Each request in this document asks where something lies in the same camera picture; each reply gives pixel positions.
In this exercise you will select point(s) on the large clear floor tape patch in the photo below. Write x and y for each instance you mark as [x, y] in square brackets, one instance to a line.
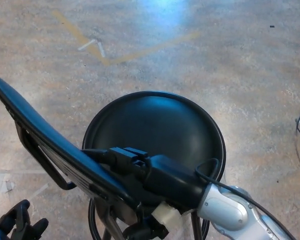
[2, 182]

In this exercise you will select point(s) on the black metal backrest bracket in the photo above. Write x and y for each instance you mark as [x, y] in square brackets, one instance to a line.
[62, 185]
[112, 225]

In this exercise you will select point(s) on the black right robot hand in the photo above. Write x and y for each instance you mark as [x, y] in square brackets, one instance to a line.
[172, 180]

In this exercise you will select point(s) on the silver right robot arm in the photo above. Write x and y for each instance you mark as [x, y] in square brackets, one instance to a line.
[225, 210]

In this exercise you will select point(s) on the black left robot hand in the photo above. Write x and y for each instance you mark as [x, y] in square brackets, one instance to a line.
[20, 225]

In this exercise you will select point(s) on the white tape strip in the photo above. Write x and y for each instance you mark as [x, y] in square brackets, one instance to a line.
[86, 45]
[101, 48]

